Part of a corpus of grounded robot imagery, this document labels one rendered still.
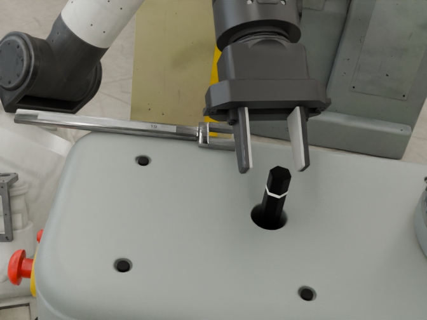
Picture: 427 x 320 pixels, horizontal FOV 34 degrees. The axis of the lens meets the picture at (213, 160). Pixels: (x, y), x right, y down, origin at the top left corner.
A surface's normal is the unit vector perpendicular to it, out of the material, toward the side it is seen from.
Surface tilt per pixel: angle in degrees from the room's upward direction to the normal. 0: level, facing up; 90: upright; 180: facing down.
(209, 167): 0
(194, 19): 90
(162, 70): 90
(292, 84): 30
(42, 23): 0
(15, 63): 61
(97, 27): 87
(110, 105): 0
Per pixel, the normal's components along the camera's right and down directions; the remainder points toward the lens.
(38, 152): 0.28, 0.18
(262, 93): 0.20, -0.30
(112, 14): 0.18, 0.64
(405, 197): 0.12, -0.74
